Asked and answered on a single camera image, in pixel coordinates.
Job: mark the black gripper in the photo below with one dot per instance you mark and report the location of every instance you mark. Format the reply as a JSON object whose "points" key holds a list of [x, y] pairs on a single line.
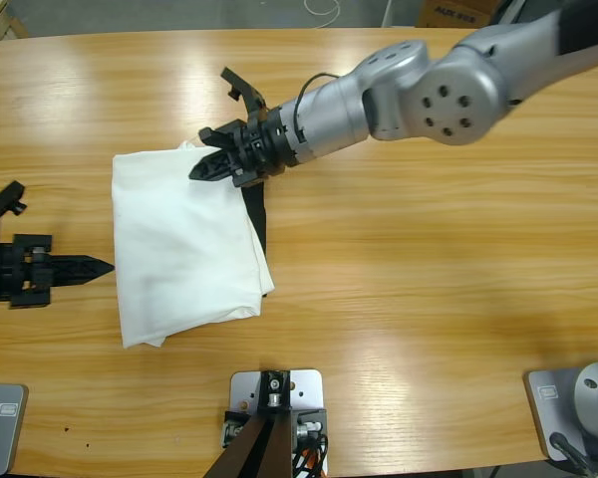
{"points": [[261, 147], [10, 274]]}

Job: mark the white Unitree t-shirt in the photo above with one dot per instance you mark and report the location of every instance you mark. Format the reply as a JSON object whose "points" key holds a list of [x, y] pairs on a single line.
{"points": [[179, 249]]}

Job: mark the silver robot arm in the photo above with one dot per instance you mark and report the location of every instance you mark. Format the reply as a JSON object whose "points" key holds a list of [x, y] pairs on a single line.
{"points": [[428, 94]]}

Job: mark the black clamp with pulley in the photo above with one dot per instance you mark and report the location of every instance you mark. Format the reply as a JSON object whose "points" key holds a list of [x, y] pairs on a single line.
{"points": [[274, 386]]}

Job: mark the cardboard box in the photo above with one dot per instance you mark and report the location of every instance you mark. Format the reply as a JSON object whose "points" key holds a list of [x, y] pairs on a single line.
{"points": [[453, 12]]}

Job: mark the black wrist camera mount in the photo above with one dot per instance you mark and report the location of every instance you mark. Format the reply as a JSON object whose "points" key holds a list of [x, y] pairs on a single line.
{"points": [[244, 92], [2, 204]]}

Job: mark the grey base plate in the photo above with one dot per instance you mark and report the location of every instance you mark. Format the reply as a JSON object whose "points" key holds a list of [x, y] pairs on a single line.
{"points": [[545, 413], [7, 428]]}

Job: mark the black side bracket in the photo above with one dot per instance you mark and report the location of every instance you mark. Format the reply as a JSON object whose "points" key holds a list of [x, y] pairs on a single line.
{"points": [[236, 423], [311, 423]]}

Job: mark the dark camera post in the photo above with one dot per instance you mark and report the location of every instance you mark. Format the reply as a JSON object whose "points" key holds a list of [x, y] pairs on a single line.
{"points": [[249, 453]]}

